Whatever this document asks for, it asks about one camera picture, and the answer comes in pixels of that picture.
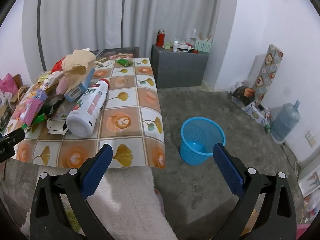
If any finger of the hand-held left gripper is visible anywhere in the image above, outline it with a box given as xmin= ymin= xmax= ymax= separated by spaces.
xmin=0 ymin=128 xmax=26 ymax=145

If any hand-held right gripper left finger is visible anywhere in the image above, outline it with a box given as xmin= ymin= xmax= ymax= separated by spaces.
xmin=29 ymin=144 xmax=118 ymax=240

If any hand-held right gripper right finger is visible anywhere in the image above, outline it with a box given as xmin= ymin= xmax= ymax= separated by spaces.
xmin=212 ymin=143 xmax=298 ymax=240

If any large green snack bag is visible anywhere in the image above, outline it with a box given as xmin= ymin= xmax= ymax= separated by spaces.
xmin=21 ymin=92 xmax=67 ymax=128

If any grey white cable box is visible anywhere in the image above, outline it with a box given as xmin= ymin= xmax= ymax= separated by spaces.
xmin=46 ymin=102 xmax=75 ymax=134

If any blue plastic waste basket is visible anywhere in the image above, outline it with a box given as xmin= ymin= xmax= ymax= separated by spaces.
xmin=180 ymin=117 xmax=226 ymax=165

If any white milk bottle red cap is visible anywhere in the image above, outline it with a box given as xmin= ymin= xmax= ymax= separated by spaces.
xmin=66 ymin=78 xmax=110 ymax=138

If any blue cardboard box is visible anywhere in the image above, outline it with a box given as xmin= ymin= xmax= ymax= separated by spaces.
xmin=64 ymin=67 xmax=96 ymax=103

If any pink snack packet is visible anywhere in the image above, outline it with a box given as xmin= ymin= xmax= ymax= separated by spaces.
xmin=21 ymin=97 xmax=43 ymax=125

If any white fluffy blanket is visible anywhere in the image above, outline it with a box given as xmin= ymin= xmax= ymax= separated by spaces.
xmin=20 ymin=166 xmax=175 ymax=240

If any purple snack packet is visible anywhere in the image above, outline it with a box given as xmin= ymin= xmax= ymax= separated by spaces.
xmin=25 ymin=85 xmax=49 ymax=103

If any pink plastic bag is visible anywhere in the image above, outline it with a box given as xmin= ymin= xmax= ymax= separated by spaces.
xmin=0 ymin=73 xmax=19 ymax=97

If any tile patterned tablecloth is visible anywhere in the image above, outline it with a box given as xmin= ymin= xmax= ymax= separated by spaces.
xmin=0 ymin=57 xmax=166 ymax=169

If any blue water jug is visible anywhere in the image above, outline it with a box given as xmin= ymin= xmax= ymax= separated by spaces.
xmin=271 ymin=99 xmax=300 ymax=142

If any red snack packet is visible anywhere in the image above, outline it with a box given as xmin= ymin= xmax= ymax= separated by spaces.
xmin=51 ymin=59 xmax=66 ymax=73

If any orange printed box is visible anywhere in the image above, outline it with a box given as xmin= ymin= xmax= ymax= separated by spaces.
xmin=231 ymin=86 xmax=256 ymax=108

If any crumpled brown paper bag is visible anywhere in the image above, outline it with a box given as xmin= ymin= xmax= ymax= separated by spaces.
xmin=61 ymin=49 xmax=97 ymax=92

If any patterned gift box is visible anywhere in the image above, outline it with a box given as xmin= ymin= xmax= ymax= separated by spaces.
xmin=254 ymin=44 xmax=284 ymax=105

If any wrapped cake packet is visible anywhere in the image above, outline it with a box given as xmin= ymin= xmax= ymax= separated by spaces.
xmin=96 ymin=56 xmax=114 ymax=67

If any small green snack packet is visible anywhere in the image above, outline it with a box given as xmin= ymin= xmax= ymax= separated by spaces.
xmin=115 ymin=58 xmax=133 ymax=67

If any grey cabinet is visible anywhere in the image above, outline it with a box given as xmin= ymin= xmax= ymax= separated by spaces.
xmin=151 ymin=44 xmax=209 ymax=89

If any dark table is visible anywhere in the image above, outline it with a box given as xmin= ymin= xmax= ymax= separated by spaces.
xmin=90 ymin=46 xmax=140 ymax=59

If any green desk holder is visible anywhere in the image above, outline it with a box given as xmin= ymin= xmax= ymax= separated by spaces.
xmin=194 ymin=39 xmax=212 ymax=53

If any grey curtain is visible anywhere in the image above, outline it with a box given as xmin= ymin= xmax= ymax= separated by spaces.
xmin=21 ymin=0 xmax=240 ymax=93

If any white plastic bag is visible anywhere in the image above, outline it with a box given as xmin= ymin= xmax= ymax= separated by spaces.
xmin=186 ymin=29 xmax=200 ymax=45

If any red thermos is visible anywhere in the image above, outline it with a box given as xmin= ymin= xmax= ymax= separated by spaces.
xmin=156 ymin=29 xmax=165 ymax=47

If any brown paper bag with handles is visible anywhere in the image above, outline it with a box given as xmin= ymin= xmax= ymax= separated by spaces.
xmin=10 ymin=74 xmax=29 ymax=104

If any power strip with cables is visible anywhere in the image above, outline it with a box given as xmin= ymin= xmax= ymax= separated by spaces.
xmin=250 ymin=104 xmax=272 ymax=130

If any wall socket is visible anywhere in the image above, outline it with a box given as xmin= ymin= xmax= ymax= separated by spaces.
xmin=305 ymin=130 xmax=316 ymax=147

